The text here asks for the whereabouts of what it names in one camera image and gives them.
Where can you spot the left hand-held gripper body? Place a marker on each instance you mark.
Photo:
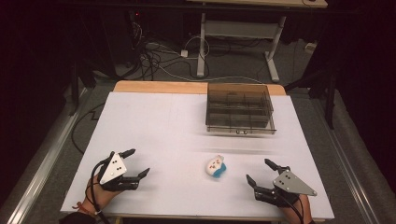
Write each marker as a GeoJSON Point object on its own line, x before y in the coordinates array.
{"type": "Point", "coordinates": [112, 171]}

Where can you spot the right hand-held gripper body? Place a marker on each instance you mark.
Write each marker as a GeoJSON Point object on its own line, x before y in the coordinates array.
{"type": "Point", "coordinates": [285, 190]}

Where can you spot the white and blue plush toy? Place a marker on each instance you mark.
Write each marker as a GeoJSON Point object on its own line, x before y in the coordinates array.
{"type": "Point", "coordinates": [215, 166]}

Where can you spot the smoky transparent drawer box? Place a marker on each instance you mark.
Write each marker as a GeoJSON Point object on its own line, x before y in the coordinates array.
{"type": "Point", "coordinates": [239, 109]}

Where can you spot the person's right hand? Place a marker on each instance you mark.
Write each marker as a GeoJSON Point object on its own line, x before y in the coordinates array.
{"type": "Point", "coordinates": [295, 211]}

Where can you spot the person's left hand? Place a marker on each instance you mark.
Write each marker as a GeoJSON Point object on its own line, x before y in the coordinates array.
{"type": "Point", "coordinates": [100, 196]}

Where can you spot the white mat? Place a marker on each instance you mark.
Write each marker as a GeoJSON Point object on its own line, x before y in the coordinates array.
{"type": "Point", "coordinates": [174, 149]}

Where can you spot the wooden table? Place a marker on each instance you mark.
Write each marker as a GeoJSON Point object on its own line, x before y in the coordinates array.
{"type": "Point", "coordinates": [162, 87]}

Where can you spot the black stand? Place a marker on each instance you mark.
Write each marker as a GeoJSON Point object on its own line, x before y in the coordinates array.
{"type": "Point", "coordinates": [76, 84]}
{"type": "Point", "coordinates": [327, 84]}

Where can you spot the white power adapter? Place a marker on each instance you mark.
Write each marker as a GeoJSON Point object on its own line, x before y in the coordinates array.
{"type": "Point", "coordinates": [184, 53]}

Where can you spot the metal floor rail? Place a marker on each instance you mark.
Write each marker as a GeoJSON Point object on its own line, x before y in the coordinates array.
{"type": "Point", "coordinates": [43, 161]}
{"type": "Point", "coordinates": [345, 161]}

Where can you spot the white desk frame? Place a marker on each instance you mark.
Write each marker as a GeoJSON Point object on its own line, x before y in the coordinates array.
{"type": "Point", "coordinates": [239, 31]}

